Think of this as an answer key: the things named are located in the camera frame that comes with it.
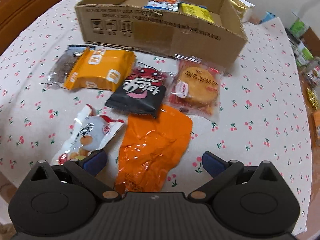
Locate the open cardboard box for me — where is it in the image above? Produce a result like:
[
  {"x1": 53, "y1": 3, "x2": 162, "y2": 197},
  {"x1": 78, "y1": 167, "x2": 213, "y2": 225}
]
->
[{"x1": 75, "y1": 0, "x2": 248, "y2": 68}]

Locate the black red snack packet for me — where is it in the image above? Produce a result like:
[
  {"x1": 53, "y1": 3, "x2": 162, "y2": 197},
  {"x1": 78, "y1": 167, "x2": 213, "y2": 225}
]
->
[{"x1": 105, "y1": 63, "x2": 174, "y2": 118}]

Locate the green white carton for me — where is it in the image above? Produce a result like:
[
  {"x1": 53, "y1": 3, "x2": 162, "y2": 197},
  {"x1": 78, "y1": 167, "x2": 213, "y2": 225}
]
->
[{"x1": 290, "y1": 14, "x2": 309, "y2": 38}]

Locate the light blue box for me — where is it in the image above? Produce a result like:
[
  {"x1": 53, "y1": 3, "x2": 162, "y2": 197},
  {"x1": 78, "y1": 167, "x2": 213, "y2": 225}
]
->
[{"x1": 260, "y1": 12, "x2": 276, "y2": 24}]

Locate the grey dark snack packet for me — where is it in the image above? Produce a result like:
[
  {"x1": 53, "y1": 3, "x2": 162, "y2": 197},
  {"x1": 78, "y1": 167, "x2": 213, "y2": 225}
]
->
[{"x1": 42, "y1": 44, "x2": 96, "y2": 89}]

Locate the orange foil snack bag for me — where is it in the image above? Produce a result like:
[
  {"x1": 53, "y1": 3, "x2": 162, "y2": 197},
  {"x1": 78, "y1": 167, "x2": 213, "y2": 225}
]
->
[{"x1": 115, "y1": 105, "x2": 193, "y2": 194}]

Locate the white blue fish snack bag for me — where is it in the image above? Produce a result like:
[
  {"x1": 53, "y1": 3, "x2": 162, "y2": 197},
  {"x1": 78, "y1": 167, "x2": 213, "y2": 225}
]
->
[{"x1": 144, "y1": 0, "x2": 181, "y2": 11}]

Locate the round cake clear packet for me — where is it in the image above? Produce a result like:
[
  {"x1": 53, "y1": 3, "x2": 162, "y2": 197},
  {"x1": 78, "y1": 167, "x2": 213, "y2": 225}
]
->
[{"x1": 166, "y1": 55, "x2": 225, "y2": 123}]

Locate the left wooden chair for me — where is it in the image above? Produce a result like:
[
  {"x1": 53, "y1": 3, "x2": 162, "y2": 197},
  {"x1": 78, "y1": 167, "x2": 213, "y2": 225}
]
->
[{"x1": 1, "y1": 0, "x2": 61, "y2": 53}]

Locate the gold tissue pack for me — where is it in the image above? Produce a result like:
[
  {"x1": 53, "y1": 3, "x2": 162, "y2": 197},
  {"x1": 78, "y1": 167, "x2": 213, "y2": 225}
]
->
[{"x1": 230, "y1": 0, "x2": 255, "y2": 23}]

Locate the yellow blue biscuit pack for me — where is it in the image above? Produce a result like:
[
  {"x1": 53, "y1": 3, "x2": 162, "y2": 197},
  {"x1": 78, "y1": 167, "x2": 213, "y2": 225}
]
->
[{"x1": 180, "y1": 3, "x2": 214, "y2": 23}]

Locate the orange square snack packet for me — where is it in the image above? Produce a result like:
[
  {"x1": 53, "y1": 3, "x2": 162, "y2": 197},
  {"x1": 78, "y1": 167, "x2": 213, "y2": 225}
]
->
[{"x1": 63, "y1": 49, "x2": 136, "y2": 92}]

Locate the gold ornament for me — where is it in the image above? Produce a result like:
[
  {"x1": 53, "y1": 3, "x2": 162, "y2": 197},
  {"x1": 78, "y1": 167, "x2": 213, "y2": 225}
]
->
[{"x1": 306, "y1": 88, "x2": 319, "y2": 110}]

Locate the green lid bottle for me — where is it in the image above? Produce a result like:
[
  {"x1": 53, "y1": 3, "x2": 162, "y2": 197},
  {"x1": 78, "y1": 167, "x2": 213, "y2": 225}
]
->
[{"x1": 296, "y1": 42, "x2": 313, "y2": 67}]

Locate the white cat snack bag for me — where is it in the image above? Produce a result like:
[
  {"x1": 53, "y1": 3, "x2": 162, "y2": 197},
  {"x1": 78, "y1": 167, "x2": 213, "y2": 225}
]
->
[{"x1": 51, "y1": 105, "x2": 125, "y2": 165}]

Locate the cherry print tablecloth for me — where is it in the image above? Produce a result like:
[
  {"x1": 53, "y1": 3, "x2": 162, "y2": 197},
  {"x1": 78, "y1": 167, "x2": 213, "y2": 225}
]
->
[{"x1": 1, "y1": 0, "x2": 312, "y2": 234}]

